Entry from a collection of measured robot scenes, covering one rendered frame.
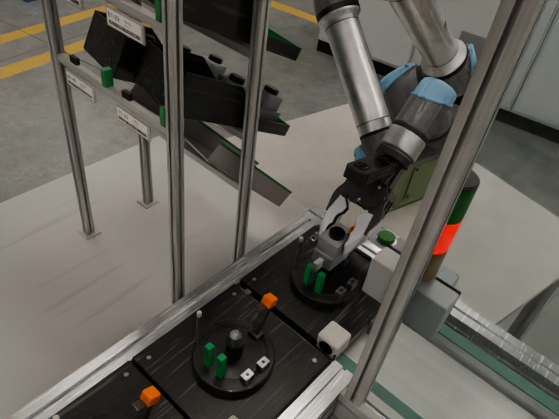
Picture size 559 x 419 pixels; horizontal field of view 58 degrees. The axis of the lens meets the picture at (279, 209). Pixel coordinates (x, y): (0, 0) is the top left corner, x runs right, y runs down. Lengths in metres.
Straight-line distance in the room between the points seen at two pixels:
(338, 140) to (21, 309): 1.03
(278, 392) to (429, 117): 0.55
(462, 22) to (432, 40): 2.59
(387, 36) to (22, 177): 2.69
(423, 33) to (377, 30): 2.85
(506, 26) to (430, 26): 0.78
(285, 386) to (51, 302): 0.53
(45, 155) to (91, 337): 2.06
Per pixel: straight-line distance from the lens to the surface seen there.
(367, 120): 1.09
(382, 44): 4.13
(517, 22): 0.49
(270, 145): 1.58
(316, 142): 1.63
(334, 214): 0.95
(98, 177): 1.44
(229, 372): 0.87
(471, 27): 3.87
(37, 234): 1.31
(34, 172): 2.95
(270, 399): 0.88
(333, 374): 0.93
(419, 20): 1.25
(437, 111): 0.98
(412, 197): 1.47
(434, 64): 1.36
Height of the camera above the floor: 1.74
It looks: 41 degrees down
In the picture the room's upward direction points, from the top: 9 degrees clockwise
